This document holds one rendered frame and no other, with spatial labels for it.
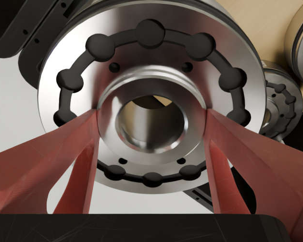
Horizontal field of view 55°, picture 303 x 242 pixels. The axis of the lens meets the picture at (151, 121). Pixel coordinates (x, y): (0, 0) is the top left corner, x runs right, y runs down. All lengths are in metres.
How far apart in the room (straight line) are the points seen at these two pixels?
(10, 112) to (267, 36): 0.43
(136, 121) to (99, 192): 0.52
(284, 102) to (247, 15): 0.10
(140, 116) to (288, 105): 0.22
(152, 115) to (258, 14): 0.19
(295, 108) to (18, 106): 0.43
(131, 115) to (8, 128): 0.46
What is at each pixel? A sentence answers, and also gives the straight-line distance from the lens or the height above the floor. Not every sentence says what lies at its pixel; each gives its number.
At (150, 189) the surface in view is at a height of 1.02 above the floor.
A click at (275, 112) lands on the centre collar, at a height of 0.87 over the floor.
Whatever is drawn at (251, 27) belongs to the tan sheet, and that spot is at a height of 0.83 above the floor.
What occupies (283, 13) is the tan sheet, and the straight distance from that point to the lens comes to 0.33.
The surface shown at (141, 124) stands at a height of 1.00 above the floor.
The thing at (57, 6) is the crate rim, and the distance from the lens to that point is 0.21.
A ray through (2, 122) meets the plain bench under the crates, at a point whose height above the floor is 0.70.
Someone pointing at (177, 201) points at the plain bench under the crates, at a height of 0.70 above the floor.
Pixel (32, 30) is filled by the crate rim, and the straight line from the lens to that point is 0.22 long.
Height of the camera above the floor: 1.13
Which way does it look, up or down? 55 degrees down
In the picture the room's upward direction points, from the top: 178 degrees counter-clockwise
